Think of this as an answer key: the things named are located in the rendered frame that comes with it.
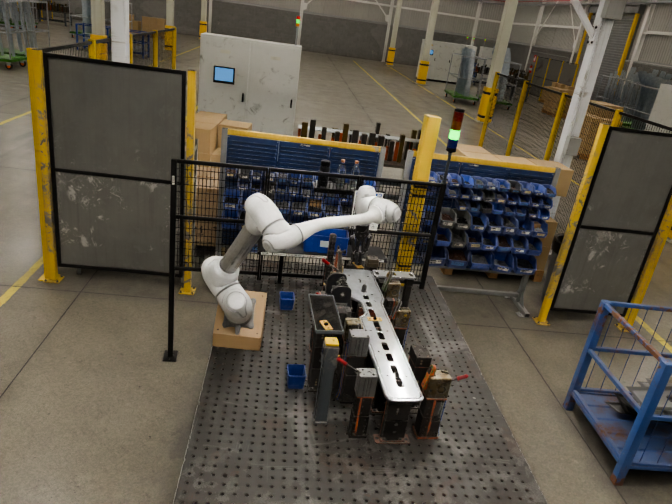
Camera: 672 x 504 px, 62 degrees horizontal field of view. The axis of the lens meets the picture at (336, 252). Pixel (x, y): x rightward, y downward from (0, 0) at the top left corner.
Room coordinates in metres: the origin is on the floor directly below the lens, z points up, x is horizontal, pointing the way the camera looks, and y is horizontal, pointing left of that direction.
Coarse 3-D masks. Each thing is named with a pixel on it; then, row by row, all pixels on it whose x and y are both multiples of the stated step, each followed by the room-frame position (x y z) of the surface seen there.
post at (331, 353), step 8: (328, 352) 2.19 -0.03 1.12; (336, 352) 2.20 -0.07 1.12; (328, 360) 2.19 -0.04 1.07; (336, 360) 2.20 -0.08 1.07; (328, 368) 2.20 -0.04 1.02; (320, 376) 2.20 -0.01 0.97; (328, 376) 2.20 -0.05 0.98; (320, 384) 2.20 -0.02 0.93; (328, 384) 2.20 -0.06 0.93; (320, 392) 2.20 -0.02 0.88; (328, 392) 2.20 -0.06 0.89; (320, 400) 2.20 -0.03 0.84; (328, 400) 2.21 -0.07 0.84; (320, 408) 2.20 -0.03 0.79; (328, 408) 2.21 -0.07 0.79; (312, 416) 2.23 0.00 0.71; (320, 416) 2.20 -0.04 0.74
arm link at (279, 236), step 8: (272, 224) 2.47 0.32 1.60; (280, 224) 2.48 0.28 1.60; (288, 224) 2.52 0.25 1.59; (264, 232) 2.47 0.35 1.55; (272, 232) 2.45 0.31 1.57; (280, 232) 2.45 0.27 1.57; (288, 232) 2.47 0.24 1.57; (296, 232) 2.49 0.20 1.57; (264, 240) 2.43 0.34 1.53; (272, 240) 2.42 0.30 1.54; (280, 240) 2.43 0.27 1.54; (288, 240) 2.45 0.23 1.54; (296, 240) 2.48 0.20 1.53; (264, 248) 2.44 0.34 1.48; (272, 248) 2.41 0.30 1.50; (280, 248) 2.42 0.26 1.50; (288, 248) 2.46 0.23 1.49
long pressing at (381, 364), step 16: (352, 272) 3.36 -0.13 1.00; (368, 272) 3.40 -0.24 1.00; (352, 288) 3.12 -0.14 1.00; (368, 288) 3.16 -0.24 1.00; (384, 320) 2.78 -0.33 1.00; (384, 336) 2.60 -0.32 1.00; (384, 352) 2.45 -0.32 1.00; (400, 352) 2.47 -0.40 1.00; (384, 368) 2.30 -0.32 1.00; (400, 368) 2.32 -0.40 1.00; (384, 384) 2.17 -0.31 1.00; (416, 384) 2.21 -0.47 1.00; (400, 400) 2.08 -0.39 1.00; (416, 400) 2.09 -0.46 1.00
